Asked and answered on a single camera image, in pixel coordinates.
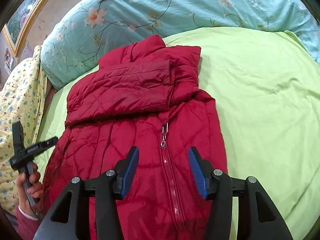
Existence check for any red puffer jacket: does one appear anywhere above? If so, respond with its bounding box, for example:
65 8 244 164
42 35 227 239

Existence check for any left forearm maroon sleeve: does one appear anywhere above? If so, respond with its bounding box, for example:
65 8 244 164
16 206 42 240

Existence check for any person's left hand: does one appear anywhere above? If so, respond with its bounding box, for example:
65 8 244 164
16 164 43 217

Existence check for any yellow cartoon print blanket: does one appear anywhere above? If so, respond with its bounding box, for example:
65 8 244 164
0 46 48 215

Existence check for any gold framed picture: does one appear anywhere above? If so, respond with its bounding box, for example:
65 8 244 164
3 0 48 57

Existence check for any teal floral quilt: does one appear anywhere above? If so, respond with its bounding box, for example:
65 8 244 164
41 0 319 89

